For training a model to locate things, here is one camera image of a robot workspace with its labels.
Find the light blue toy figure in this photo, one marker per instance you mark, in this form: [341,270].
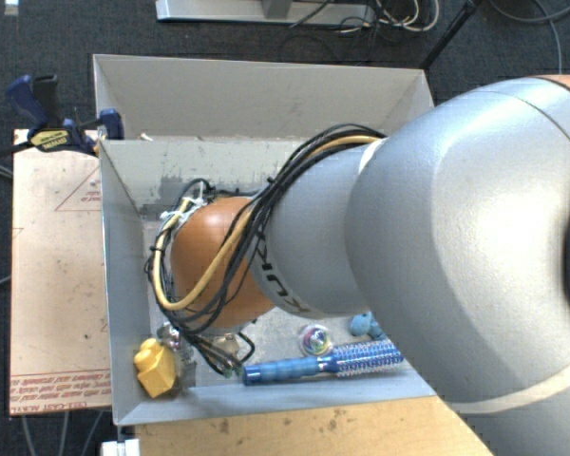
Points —
[362,324]

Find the grey metal bin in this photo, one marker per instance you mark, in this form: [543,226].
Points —
[123,273]

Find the blue hairbrush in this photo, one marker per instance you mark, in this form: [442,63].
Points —
[285,368]

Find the brown cardboard board, red print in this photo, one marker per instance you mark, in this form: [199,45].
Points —
[57,273]

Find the yellow toy block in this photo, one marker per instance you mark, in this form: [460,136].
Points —
[156,367]

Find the clear multicoloured ball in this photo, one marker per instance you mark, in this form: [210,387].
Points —
[315,340]

